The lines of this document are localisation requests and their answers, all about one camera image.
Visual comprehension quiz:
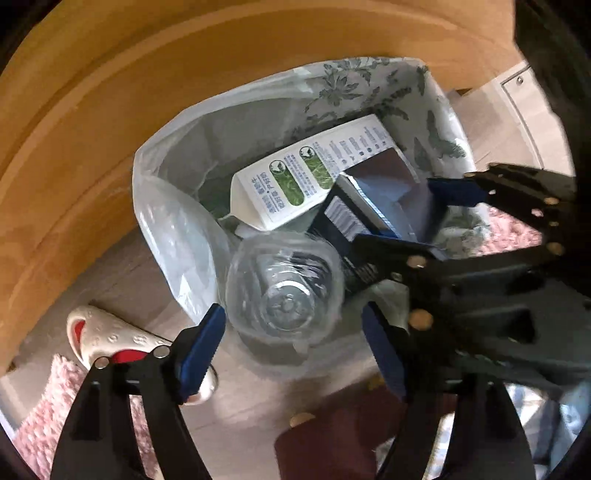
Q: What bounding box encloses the floral print trash bin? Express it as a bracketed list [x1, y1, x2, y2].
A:
[132, 56, 491, 379]

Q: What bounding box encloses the dark blue carton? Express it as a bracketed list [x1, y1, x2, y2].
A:
[307, 148, 451, 296]

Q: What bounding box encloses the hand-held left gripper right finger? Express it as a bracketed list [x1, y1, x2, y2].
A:
[361, 301, 539, 480]

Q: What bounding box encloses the dark red cloth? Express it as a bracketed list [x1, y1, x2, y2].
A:
[274, 382, 407, 480]

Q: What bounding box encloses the white red slipper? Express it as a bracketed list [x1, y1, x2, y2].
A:
[66, 305, 219, 407]

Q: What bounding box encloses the clear bottle with tree label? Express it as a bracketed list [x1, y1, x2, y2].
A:
[225, 231, 345, 354]

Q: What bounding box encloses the translucent white bin liner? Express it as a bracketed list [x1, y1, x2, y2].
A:
[132, 62, 352, 379]

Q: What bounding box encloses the person's light blue jacket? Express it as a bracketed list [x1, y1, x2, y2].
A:
[505, 383, 580, 467]

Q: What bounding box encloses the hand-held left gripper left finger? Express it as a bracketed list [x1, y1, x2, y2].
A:
[50, 302, 227, 480]

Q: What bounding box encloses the grey wooden door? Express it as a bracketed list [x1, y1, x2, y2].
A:
[450, 60, 575, 178]

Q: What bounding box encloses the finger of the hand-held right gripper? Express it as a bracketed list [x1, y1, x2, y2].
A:
[427, 164, 578, 241]
[352, 233, 566, 296]

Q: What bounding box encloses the pink fluffy slipper right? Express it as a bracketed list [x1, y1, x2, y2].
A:
[473, 205, 544, 258]

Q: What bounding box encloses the white milk carton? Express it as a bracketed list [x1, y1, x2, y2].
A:
[229, 114, 394, 232]

